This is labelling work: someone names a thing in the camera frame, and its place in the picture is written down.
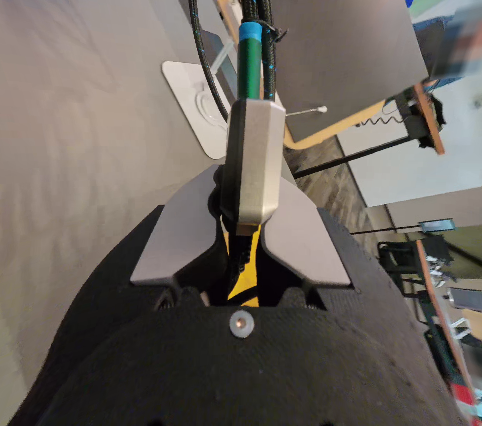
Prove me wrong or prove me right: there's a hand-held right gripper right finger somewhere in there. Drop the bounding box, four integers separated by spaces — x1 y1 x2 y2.
259 166 353 290

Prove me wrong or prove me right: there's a black coiled cable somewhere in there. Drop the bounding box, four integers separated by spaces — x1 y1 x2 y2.
354 113 411 129

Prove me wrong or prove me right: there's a yellow object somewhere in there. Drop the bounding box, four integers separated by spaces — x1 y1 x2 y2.
225 233 261 308

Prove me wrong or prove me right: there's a cluttered wooden desk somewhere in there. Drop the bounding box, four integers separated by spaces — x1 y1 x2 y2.
377 238 482 408

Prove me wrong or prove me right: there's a white thin stick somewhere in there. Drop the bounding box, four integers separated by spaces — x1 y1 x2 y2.
285 105 328 117

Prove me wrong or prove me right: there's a wooden desk with black legs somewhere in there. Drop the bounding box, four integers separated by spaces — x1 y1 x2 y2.
294 81 447 180

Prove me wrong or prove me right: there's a white stand base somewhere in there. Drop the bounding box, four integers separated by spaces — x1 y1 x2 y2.
161 40 236 160

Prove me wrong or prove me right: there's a grey mat board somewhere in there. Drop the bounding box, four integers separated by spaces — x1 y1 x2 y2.
213 0 430 151

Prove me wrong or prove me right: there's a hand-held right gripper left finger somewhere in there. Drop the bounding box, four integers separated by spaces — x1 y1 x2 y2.
130 165 229 295

